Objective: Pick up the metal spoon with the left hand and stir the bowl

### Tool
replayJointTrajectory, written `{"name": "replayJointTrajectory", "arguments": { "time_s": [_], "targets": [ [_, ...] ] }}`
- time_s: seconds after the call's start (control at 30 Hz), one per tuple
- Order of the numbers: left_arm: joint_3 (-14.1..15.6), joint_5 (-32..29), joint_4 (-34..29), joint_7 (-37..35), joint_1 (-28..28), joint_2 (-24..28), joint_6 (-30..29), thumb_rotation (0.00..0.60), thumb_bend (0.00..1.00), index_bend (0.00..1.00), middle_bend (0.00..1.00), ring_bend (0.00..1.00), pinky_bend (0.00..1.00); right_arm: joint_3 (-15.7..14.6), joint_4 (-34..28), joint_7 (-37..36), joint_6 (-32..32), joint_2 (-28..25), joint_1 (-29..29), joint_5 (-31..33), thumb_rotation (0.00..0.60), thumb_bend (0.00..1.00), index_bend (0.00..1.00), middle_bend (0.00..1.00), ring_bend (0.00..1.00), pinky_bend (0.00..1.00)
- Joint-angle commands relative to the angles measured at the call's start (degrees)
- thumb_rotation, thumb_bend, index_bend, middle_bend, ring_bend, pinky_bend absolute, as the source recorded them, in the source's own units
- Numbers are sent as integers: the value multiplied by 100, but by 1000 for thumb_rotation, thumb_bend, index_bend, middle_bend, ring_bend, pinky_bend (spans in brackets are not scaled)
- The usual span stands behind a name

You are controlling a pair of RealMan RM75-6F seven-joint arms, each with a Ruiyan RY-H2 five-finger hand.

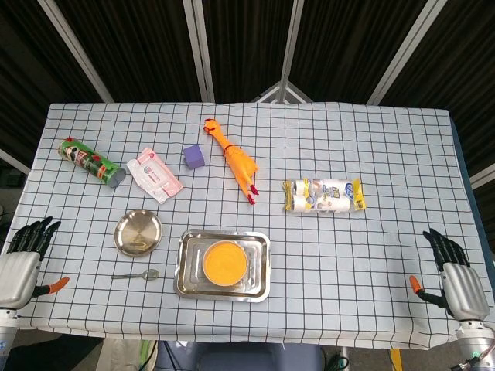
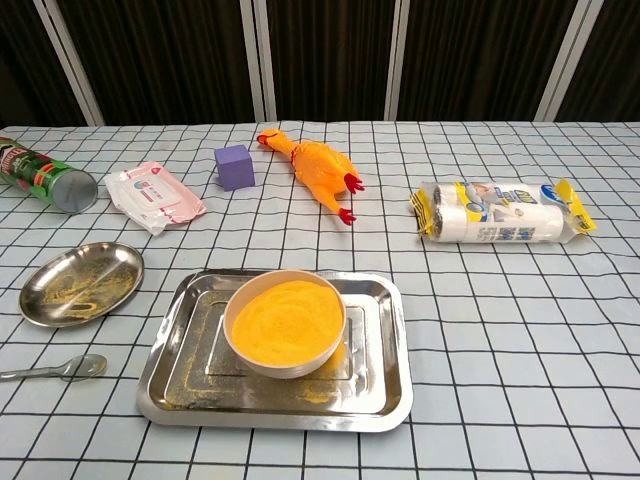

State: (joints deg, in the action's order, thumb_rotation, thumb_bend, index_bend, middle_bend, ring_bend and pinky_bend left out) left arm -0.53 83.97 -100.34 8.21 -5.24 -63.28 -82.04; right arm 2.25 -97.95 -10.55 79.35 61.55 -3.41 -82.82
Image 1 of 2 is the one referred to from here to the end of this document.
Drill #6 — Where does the rectangular steel tray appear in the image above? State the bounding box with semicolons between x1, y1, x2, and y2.
176;229;271;303

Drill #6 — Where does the pink wet wipes pack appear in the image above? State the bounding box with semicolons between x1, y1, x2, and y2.
126;147;184;205

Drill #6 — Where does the orange rubber chicken toy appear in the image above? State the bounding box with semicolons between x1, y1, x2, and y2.
203;117;260;206

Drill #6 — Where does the round steel plate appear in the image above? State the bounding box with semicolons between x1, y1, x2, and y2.
113;209;164;257

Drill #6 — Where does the bowl of yellow powder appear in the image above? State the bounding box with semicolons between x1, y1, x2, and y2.
202;239;249;288

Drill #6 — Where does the green chip can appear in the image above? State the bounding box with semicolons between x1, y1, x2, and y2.
58;137;128;189

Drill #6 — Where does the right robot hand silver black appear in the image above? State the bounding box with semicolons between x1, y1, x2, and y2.
408;227;491;322

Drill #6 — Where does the purple foam cube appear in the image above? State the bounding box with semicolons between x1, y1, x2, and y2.
183;145;206;171

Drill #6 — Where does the checkered light blue tablecloth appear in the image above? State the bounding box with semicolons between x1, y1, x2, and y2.
0;102;495;351

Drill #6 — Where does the white trash bag rolls pack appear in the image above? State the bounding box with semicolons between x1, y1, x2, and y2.
282;177;367;213

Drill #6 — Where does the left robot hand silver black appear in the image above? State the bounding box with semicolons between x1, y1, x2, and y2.
0;216;70;310

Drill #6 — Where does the dark folding screen white frame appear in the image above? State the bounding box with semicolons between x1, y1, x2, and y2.
0;0;495;190

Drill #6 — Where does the small metal spoon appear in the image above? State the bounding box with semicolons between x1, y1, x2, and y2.
111;268;160;281

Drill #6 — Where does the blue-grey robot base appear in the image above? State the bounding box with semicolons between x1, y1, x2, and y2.
154;339;326;371

